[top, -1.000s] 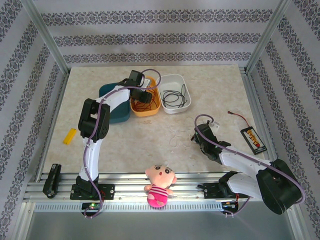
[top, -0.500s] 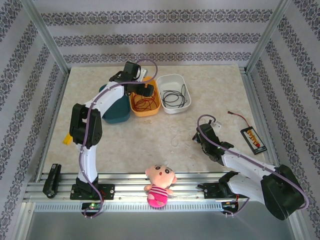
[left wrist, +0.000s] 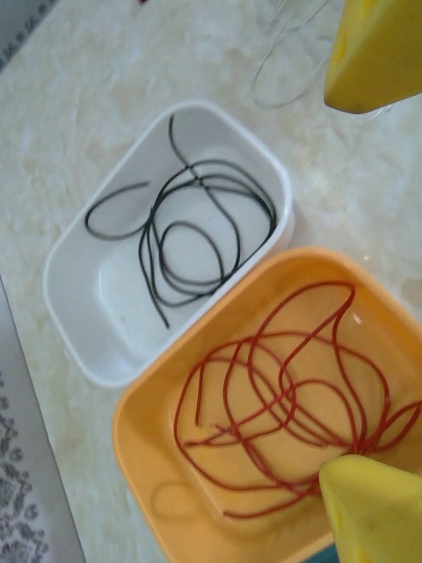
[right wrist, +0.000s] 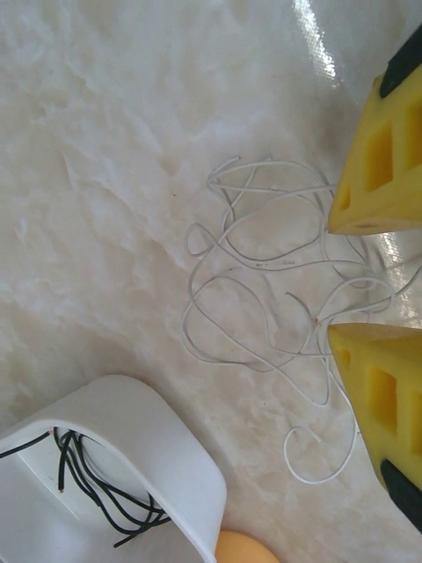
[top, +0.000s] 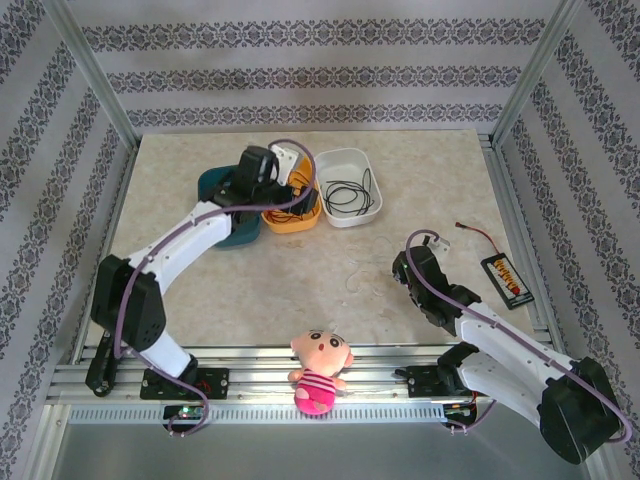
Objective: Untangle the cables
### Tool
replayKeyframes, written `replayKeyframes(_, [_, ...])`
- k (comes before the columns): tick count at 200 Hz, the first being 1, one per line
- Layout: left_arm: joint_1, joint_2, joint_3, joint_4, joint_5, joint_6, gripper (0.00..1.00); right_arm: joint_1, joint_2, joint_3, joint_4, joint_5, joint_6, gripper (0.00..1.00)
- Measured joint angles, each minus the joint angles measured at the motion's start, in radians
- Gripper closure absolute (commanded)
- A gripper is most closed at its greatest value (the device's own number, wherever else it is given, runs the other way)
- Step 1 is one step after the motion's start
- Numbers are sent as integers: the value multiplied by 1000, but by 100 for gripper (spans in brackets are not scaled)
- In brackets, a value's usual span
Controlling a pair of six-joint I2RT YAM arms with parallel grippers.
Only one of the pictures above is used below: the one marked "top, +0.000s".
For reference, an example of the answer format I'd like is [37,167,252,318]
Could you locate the white plastic bin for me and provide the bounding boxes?
[313,147,385,229]

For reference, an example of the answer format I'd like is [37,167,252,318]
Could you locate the pink plush doll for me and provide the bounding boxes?
[288,327,357,417]

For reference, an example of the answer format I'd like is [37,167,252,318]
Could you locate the aluminium corner post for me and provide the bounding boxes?
[492,0,584,146]
[42,0,141,149]

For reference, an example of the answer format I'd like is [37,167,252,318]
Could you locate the grey metal panel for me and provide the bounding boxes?
[49,422,594,480]

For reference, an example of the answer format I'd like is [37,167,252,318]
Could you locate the small controller board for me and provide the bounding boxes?
[443,402,480,420]
[162,404,207,422]

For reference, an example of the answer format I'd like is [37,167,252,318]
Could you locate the teal plastic bin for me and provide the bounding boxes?
[197,167,264,250]

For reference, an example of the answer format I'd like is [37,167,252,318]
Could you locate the black yellow charger board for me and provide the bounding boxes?
[480,253,535,309]

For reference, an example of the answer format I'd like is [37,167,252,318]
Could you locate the aluminium side rail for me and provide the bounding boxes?
[62,144,141,364]
[478,133,571,361]

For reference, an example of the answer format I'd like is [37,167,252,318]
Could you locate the thick black cable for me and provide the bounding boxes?
[323,178,370,217]

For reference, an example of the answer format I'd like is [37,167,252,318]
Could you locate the aluminium extrusion rail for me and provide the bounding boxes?
[47,343,586,405]

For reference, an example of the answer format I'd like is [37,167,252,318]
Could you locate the thin black cable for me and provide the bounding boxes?
[360,168,376,214]

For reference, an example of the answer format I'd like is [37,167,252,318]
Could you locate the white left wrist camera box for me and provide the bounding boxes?
[269,144,301,187]

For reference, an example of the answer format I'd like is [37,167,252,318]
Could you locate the orange plastic bin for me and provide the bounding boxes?
[257,152,323,235]

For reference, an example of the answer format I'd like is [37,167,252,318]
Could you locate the white slotted cable duct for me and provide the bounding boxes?
[67,403,447,426]

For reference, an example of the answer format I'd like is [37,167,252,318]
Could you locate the purple sheathed robot cable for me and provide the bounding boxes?
[113,138,321,437]
[403,228,634,446]

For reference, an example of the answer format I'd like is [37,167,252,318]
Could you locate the red black lead wire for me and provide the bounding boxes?
[454,222,502,256]

